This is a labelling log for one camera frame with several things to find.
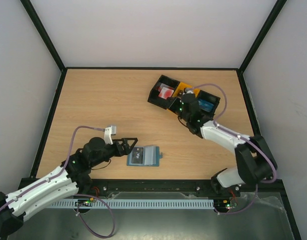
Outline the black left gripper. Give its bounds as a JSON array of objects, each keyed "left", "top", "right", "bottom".
[{"left": 91, "top": 138, "right": 138, "bottom": 168}]

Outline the black VIP credit card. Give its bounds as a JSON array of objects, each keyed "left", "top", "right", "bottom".
[{"left": 128, "top": 147, "right": 144, "bottom": 165}]

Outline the teal leather card holder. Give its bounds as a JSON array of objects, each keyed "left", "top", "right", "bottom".
[{"left": 126, "top": 145, "right": 163, "bottom": 167}]

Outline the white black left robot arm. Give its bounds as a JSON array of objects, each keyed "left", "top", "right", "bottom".
[{"left": 0, "top": 137, "right": 138, "bottom": 238}]

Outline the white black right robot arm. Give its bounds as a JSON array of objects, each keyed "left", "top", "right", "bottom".
[{"left": 176, "top": 92, "right": 278, "bottom": 196}]

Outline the blue VIP card stack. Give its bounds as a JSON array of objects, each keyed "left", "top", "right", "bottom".
[{"left": 198, "top": 98, "right": 214, "bottom": 113}]

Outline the black bin right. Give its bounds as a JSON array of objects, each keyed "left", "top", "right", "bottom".
[{"left": 192, "top": 89, "right": 221, "bottom": 119}]

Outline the black bin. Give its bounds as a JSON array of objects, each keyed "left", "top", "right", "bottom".
[
  {"left": 192, "top": 89, "right": 221, "bottom": 119},
  {"left": 147, "top": 75, "right": 180, "bottom": 109}
]

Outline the yellow middle bin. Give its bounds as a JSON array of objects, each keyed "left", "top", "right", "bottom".
[{"left": 167, "top": 82, "right": 199, "bottom": 117}]

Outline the black bin left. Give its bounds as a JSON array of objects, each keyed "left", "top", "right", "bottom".
[{"left": 147, "top": 75, "right": 180, "bottom": 109}]

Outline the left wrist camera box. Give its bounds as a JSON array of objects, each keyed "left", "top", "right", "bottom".
[{"left": 103, "top": 125, "right": 117, "bottom": 145}]

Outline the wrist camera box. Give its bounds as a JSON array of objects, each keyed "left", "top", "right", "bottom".
[
  {"left": 183, "top": 87, "right": 194, "bottom": 94},
  {"left": 103, "top": 125, "right": 117, "bottom": 145}
]

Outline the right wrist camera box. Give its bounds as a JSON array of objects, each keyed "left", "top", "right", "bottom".
[{"left": 183, "top": 87, "right": 194, "bottom": 94}]

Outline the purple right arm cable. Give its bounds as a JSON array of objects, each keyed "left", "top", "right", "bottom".
[{"left": 192, "top": 83, "right": 279, "bottom": 216}]

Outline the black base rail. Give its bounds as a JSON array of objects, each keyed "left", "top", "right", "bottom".
[{"left": 78, "top": 179, "right": 233, "bottom": 199}]

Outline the light blue slotted cable duct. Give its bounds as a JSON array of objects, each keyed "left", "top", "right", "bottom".
[{"left": 49, "top": 199, "right": 214, "bottom": 210}]

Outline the black frame post right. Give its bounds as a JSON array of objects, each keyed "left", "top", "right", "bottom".
[{"left": 239, "top": 0, "right": 287, "bottom": 73}]

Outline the black frame post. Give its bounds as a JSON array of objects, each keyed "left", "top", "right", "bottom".
[
  {"left": 239, "top": 0, "right": 287, "bottom": 73},
  {"left": 20, "top": 0, "right": 66, "bottom": 72}
]

